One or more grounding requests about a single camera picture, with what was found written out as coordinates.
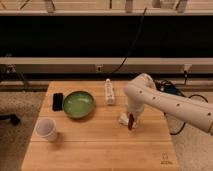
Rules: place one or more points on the red pepper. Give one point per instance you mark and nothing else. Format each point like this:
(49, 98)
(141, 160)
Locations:
(131, 121)

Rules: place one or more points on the green bowl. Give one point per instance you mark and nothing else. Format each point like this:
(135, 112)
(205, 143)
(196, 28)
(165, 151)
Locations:
(78, 104)

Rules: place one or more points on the blue power adapter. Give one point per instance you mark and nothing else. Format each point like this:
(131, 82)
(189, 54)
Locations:
(171, 90)

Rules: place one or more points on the white paper cup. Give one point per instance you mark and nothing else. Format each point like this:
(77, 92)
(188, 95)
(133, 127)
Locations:
(46, 129)

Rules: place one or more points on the white tube bottle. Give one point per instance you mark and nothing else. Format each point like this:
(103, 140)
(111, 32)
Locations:
(109, 93)

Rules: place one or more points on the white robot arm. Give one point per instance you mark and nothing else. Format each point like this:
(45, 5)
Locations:
(141, 90)

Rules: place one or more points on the black chair base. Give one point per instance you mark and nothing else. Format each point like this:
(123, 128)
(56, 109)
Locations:
(14, 120)

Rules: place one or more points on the black phone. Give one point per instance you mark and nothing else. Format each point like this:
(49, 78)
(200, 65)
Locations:
(57, 101)

